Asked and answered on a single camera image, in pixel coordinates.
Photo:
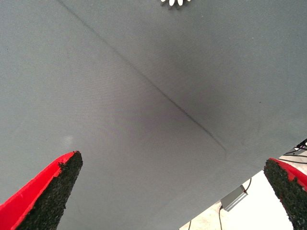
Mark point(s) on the small steel planetary gear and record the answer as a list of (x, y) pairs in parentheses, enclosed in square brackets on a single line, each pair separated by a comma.
[(176, 3)]

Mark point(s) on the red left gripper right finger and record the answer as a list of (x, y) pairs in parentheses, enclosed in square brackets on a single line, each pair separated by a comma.
[(290, 191)]

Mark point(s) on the grey power adapter box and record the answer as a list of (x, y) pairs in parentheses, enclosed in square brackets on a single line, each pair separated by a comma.
[(233, 198)]

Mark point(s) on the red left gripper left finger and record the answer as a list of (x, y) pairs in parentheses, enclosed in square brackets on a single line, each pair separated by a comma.
[(36, 198)]

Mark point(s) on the dark grey table cloth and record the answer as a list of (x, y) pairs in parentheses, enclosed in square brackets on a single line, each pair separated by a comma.
[(144, 95)]

